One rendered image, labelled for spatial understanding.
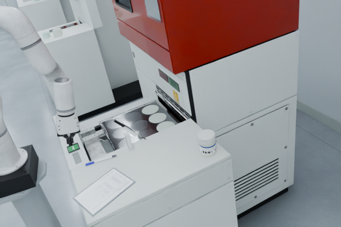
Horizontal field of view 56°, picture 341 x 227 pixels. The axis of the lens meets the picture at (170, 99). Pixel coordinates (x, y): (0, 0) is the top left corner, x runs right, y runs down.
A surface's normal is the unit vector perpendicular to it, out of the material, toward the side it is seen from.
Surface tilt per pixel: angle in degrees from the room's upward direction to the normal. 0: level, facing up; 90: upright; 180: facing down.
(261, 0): 90
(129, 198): 0
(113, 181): 0
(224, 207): 90
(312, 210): 0
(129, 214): 90
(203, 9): 90
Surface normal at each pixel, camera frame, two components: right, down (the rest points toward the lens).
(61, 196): -0.17, -0.85
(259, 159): 0.43, 0.40
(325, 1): -0.89, 0.35
